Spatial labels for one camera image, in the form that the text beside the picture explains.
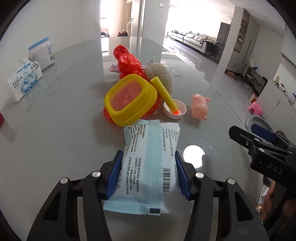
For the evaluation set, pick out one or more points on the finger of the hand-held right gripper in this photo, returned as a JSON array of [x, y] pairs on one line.
[[263, 133], [242, 136]]

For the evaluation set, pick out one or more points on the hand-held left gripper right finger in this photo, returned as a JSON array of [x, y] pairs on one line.
[[182, 178]]

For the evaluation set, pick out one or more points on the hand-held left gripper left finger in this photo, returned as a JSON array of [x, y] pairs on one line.
[[114, 176]]

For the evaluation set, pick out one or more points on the grey trash bin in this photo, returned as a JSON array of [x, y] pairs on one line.
[[256, 120]]

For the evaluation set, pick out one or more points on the blue face mask packet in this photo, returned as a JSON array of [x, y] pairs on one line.
[[148, 162]]

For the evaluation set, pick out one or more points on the purple snack packet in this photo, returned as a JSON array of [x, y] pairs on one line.
[[115, 68]]

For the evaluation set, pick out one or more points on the red plastic bag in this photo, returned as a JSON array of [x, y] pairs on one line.
[[124, 60]]

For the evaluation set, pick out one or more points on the person's right hand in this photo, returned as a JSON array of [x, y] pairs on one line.
[[271, 201]]

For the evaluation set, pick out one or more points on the pink plastic stool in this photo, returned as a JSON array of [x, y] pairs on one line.
[[255, 107]]

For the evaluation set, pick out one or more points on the white low cabinet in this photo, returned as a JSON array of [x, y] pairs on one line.
[[272, 102]]

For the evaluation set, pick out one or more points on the cardboard box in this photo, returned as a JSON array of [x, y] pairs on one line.
[[254, 97]]

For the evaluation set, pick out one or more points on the pink pig toy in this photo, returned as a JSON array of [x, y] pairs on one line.
[[198, 106]]

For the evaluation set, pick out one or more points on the shoe rack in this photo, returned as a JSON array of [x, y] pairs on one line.
[[254, 77]]

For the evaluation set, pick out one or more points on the white round cap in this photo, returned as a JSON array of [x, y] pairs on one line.
[[180, 111]]

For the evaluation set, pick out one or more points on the yellow tube with orange tip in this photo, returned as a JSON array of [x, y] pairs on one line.
[[166, 96]]

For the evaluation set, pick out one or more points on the yellow plastic container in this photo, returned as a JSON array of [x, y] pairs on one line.
[[143, 90]]

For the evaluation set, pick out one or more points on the dark tall cabinet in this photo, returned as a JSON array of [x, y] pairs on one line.
[[223, 41]]

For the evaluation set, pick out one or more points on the grey sofa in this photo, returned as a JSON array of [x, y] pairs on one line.
[[196, 39]]

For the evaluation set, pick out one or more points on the small red box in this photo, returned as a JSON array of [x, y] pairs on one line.
[[1, 120]]

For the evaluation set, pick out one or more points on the white blue tissue pack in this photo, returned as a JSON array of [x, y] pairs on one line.
[[23, 81]]

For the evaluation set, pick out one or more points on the white jar with blue lid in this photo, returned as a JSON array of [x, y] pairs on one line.
[[41, 58]]

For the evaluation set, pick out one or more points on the beige curtain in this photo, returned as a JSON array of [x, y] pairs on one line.
[[126, 14]]

